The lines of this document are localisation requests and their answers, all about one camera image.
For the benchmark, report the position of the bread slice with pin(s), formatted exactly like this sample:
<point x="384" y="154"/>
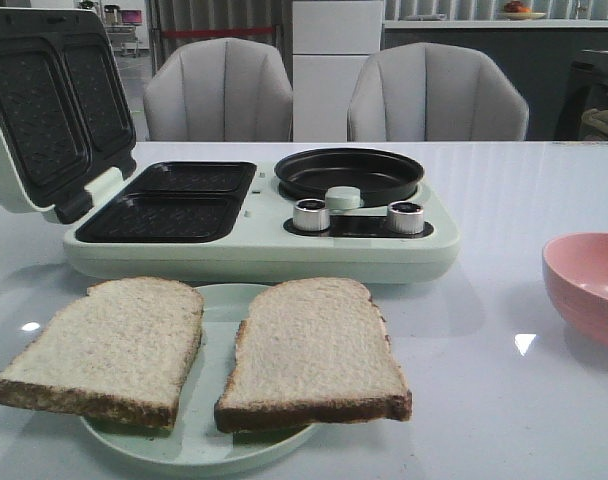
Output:
<point x="312" y="351"/>
<point x="121" y="353"/>

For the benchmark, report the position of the breakfast maker hinged lid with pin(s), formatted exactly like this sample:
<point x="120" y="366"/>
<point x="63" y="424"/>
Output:
<point x="64" y="117"/>

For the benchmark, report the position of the pink bowl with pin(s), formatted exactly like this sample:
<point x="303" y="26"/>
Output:
<point x="575" y="273"/>

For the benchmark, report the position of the mint green breakfast maker base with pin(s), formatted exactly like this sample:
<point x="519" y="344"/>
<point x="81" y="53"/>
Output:
<point x="228" y="221"/>

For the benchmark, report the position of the left silver control knob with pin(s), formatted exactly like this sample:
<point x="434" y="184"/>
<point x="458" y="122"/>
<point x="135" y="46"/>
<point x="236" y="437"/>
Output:
<point x="311" y="215"/>

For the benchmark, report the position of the silver control knob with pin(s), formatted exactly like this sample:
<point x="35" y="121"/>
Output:
<point x="311" y="215"/>
<point x="405" y="217"/>

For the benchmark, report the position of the black round frying pan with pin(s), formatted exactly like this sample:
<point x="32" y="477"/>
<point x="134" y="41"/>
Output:
<point x="381" y="176"/>

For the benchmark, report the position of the right silver control knob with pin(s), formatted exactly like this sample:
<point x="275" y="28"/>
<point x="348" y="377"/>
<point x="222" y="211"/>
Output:
<point x="405" y="217"/>

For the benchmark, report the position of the left grey upholstered chair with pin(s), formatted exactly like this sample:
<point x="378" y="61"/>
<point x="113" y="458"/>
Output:
<point x="220" y="90"/>

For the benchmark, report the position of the grey upholstered chair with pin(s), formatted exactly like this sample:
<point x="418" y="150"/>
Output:
<point x="220" y="90"/>
<point x="434" y="92"/>

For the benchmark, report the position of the right grey upholstered chair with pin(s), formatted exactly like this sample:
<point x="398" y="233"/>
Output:
<point x="434" y="92"/>

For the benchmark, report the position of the white refrigerator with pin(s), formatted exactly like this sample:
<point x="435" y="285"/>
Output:
<point x="331" y="40"/>

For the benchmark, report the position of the mint green round plate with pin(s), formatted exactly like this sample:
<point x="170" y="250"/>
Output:
<point x="194" y="447"/>

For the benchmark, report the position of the fruit plate on counter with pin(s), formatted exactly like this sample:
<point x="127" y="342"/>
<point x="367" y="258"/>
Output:
<point x="518" y="10"/>

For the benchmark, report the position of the dark washing machine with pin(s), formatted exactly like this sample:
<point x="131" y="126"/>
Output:
<point x="587" y="88"/>

